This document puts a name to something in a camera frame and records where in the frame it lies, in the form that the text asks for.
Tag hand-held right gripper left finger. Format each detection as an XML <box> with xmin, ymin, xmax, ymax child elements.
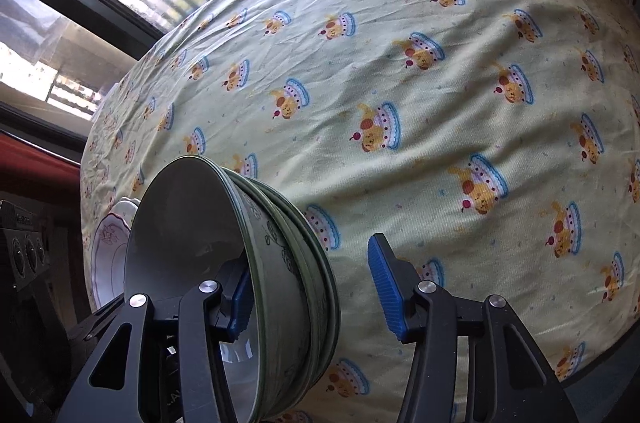
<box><xmin>55</xmin><ymin>260</ymin><xmax>254</xmax><ymax>423</ymax></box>

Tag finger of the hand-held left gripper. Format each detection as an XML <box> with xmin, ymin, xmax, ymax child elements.
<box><xmin>67</xmin><ymin>292</ymin><xmax>126</xmax><ymax>345</ymax></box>

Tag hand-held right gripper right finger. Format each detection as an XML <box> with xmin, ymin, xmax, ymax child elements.
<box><xmin>366</xmin><ymin>232</ymin><xmax>582</xmax><ymax>423</ymax></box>

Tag floral ceramic bowl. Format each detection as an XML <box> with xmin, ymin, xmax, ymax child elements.
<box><xmin>123</xmin><ymin>154</ymin><xmax>313</xmax><ymax>422</ymax></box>
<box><xmin>220</xmin><ymin>165</ymin><xmax>332</xmax><ymax>410</ymax></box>
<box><xmin>250</xmin><ymin>180</ymin><xmax>342</xmax><ymax>399</ymax></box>

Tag white plate with red pattern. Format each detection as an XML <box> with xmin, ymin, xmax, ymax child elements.
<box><xmin>91</xmin><ymin>210</ymin><xmax>134</xmax><ymax>310</ymax></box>

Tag scalloped plate with yellow flowers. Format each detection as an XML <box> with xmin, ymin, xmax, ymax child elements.
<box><xmin>106</xmin><ymin>197</ymin><xmax>143</xmax><ymax>219</ymax></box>

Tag black device with knobs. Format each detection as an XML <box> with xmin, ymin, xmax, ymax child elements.
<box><xmin>0</xmin><ymin>200</ymin><xmax>54</xmax><ymax>295</ymax></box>

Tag red curtain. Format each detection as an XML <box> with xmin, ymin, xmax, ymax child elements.
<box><xmin>0</xmin><ymin>128</ymin><xmax>101</xmax><ymax>190</ymax></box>

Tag yellow printed tablecloth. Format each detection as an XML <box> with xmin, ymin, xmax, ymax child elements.
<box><xmin>80</xmin><ymin>0</ymin><xmax>640</xmax><ymax>423</ymax></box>

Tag dark sliding door frame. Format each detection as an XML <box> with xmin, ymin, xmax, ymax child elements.
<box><xmin>0</xmin><ymin>0</ymin><xmax>422</xmax><ymax>144</ymax></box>

